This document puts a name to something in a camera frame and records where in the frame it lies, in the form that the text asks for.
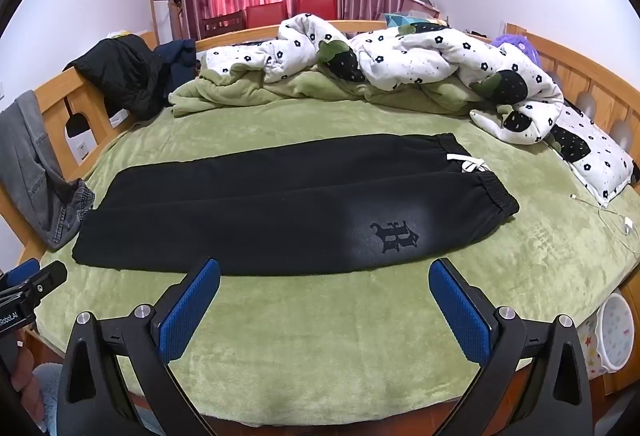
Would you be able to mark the dark wooden chair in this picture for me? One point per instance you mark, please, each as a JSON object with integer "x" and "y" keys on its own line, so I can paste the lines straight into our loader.
{"x": 222, "y": 23}

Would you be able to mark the teal patterned bag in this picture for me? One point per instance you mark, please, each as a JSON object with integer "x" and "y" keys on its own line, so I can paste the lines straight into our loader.
{"x": 402, "y": 20}

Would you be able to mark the red chair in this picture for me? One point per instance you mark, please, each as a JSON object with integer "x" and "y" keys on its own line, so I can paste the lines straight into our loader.
{"x": 315, "y": 6}
{"x": 265, "y": 13}

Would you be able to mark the purple fluffy cloth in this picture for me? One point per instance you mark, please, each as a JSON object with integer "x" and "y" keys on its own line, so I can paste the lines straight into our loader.
{"x": 515, "y": 43}

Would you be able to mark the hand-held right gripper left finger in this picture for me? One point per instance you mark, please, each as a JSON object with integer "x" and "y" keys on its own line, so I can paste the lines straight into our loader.
{"x": 190, "y": 311}

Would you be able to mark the light blue fleece clothing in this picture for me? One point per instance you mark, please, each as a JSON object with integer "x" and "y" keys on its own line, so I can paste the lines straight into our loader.
{"x": 50, "y": 396}

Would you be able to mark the wooden bed frame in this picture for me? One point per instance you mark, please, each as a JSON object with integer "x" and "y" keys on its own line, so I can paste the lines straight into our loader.
{"x": 52, "y": 88}

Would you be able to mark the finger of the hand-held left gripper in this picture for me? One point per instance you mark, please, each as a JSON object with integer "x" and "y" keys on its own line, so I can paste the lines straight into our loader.
{"x": 22, "y": 272}
{"x": 45, "y": 283}

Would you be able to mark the cardboard box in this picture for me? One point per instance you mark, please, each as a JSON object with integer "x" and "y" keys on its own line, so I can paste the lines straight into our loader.
{"x": 420, "y": 5}

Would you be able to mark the white flower print pillow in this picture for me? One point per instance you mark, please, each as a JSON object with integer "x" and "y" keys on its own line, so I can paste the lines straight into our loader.
{"x": 595, "y": 151}

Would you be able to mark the wooden coat rack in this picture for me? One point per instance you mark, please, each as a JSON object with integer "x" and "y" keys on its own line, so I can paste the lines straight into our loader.
{"x": 155, "y": 16}

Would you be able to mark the black jacket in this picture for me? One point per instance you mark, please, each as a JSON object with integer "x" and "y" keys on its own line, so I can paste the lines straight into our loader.
{"x": 125, "y": 76}

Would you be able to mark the grey jeans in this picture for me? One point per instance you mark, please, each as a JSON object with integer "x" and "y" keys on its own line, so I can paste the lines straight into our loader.
{"x": 30, "y": 166}

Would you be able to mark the green plush bed sheet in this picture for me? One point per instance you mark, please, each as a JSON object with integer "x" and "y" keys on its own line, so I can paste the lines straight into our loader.
{"x": 320, "y": 341}

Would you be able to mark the black pants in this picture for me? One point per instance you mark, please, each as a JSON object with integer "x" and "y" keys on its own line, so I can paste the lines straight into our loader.
{"x": 250, "y": 216}

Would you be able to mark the green fleece blanket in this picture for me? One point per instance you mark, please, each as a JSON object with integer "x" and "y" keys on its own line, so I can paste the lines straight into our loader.
{"x": 225, "y": 91}

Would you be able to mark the navy blue garment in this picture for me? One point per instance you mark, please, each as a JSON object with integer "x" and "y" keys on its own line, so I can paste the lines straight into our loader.
{"x": 177, "y": 61}

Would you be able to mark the person's left hand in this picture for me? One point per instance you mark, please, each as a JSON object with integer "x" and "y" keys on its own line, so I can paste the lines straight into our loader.
{"x": 27, "y": 386}

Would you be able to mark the white star print bucket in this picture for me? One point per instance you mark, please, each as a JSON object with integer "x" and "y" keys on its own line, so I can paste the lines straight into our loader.
{"x": 617, "y": 331}

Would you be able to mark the white flower print quilt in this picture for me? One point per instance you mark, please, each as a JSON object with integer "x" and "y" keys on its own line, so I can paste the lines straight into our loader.
{"x": 400, "y": 61}

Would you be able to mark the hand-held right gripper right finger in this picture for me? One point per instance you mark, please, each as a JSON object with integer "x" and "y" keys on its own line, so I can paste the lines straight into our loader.
{"x": 460, "y": 311}

